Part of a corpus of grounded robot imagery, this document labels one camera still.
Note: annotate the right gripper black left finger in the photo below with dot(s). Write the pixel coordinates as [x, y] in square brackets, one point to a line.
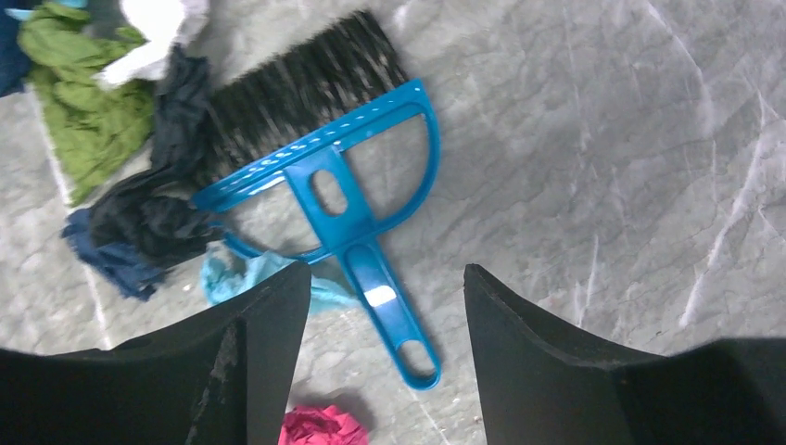
[221, 376]

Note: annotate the white paper scrap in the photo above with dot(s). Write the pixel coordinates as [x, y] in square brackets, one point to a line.
[164, 24]

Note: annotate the black paper scrap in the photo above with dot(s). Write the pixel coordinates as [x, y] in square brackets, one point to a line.
[144, 212]

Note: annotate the dark blue paper scrap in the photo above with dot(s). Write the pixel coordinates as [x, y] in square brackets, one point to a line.
[118, 263]

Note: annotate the green paper scrap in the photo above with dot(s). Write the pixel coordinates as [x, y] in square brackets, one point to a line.
[94, 131]

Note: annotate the light blue paper scrap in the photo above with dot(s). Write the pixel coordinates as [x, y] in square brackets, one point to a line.
[223, 278]

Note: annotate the magenta paper scrap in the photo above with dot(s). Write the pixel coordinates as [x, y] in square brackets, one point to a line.
[305, 425]

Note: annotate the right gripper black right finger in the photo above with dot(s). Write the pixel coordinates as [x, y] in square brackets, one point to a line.
[542, 380]

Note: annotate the blue hand brush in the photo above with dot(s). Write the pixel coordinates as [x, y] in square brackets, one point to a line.
[291, 120]

